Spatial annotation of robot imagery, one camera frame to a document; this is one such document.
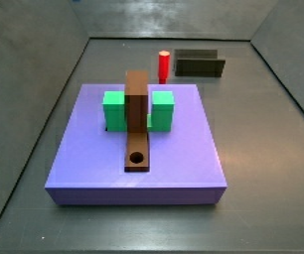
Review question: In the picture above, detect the green U-shaped block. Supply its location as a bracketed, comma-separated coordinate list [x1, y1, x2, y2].
[102, 91, 175, 132]

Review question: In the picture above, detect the red cylinder peg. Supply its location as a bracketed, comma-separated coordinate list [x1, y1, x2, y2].
[158, 51, 171, 84]

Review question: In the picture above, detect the purple rectangular base board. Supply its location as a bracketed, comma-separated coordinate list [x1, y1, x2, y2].
[45, 84, 227, 205]

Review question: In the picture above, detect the brown L-shaped holed block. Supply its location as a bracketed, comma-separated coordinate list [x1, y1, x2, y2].
[124, 70, 150, 173]

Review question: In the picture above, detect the black angle bracket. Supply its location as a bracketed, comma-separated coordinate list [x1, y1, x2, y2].
[174, 50, 226, 77]

